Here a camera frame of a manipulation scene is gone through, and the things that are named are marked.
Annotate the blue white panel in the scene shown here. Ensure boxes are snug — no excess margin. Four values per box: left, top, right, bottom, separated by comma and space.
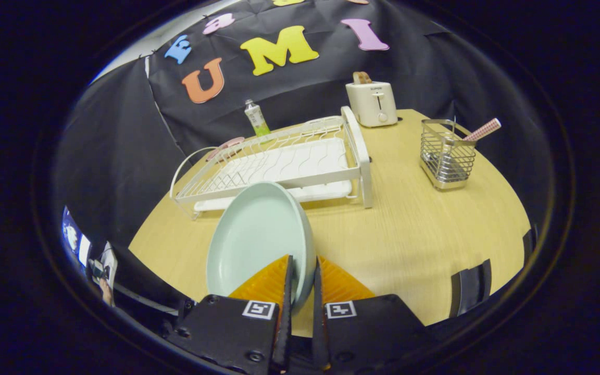
62, 207, 92, 269

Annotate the pink divided plate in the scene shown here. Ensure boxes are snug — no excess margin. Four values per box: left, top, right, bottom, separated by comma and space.
206, 136, 246, 161

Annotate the green liquid bottle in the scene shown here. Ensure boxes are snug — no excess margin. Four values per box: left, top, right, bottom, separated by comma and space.
244, 99, 271, 138

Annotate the white toaster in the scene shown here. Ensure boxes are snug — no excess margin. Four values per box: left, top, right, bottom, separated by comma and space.
345, 81, 398, 128

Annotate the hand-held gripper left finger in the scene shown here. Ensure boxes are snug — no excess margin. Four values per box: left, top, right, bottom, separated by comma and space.
166, 254, 295, 373

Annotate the metal wire basket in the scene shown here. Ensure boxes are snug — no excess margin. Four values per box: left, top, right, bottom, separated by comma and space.
419, 119, 477, 190

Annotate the black backdrop cloth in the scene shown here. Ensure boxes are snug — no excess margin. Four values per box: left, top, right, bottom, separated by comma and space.
55, 0, 551, 245

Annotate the light green plate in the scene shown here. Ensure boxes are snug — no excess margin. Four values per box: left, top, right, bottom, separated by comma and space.
206, 181, 317, 308

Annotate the checkered handle spoon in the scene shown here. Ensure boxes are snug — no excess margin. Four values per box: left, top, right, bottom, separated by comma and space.
443, 118, 502, 157

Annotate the white dish rack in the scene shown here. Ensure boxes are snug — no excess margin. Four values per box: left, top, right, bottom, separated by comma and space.
170, 106, 373, 220

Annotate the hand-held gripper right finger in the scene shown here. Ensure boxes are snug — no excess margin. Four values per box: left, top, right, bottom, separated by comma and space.
310, 254, 440, 374

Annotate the black chair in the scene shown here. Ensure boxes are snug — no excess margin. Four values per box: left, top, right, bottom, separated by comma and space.
449, 259, 492, 318
522, 225, 539, 261

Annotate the white grey equipment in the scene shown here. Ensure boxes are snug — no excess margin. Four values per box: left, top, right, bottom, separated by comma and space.
89, 242, 118, 308

